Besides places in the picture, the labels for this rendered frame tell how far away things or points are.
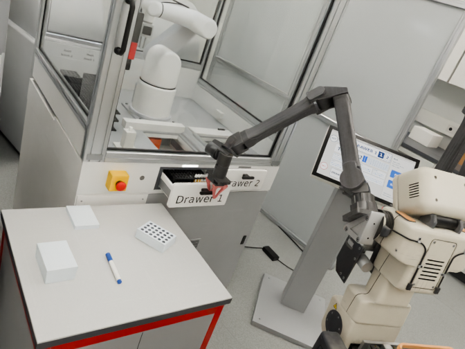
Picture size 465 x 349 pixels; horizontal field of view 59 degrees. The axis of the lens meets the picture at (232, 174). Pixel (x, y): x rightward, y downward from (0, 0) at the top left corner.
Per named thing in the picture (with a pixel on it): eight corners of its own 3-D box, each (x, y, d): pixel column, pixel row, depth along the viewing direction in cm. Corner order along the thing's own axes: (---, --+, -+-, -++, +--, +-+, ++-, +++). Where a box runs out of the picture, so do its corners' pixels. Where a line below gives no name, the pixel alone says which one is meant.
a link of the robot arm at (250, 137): (326, 93, 150) (333, 109, 159) (321, 82, 153) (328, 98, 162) (226, 146, 160) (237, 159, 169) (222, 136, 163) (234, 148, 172)
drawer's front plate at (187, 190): (224, 205, 184) (232, 184, 179) (167, 208, 166) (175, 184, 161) (222, 202, 185) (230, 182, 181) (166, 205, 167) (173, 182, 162)
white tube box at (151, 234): (174, 244, 156) (176, 235, 154) (162, 253, 148) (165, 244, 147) (147, 228, 159) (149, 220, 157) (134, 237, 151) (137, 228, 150)
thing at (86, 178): (269, 190, 219) (279, 166, 214) (75, 194, 155) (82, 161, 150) (187, 116, 283) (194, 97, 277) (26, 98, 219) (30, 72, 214)
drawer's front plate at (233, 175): (260, 189, 212) (268, 170, 207) (215, 190, 194) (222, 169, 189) (258, 187, 213) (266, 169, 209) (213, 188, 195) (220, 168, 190)
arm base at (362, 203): (358, 212, 124) (389, 218, 128) (356, 188, 128) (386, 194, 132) (340, 221, 132) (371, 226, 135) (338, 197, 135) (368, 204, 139)
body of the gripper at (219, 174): (217, 173, 174) (222, 158, 171) (230, 185, 167) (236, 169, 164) (205, 173, 170) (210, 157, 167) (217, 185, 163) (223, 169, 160)
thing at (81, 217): (99, 228, 149) (99, 224, 148) (74, 230, 143) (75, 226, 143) (88, 208, 157) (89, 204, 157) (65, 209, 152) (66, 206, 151)
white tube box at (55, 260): (75, 279, 123) (78, 266, 121) (44, 284, 118) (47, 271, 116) (63, 253, 132) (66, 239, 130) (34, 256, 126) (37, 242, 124)
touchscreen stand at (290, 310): (322, 356, 237) (409, 210, 197) (250, 324, 241) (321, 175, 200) (323, 302, 283) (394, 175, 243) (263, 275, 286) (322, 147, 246)
